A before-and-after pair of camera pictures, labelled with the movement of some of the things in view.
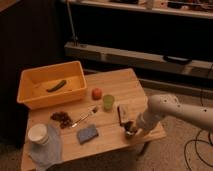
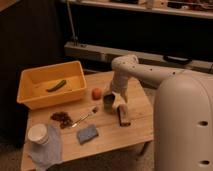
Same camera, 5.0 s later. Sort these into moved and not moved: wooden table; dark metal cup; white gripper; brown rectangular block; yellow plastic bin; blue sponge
Moved: dark metal cup; white gripper
Not moved: wooden table; yellow plastic bin; brown rectangular block; blue sponge
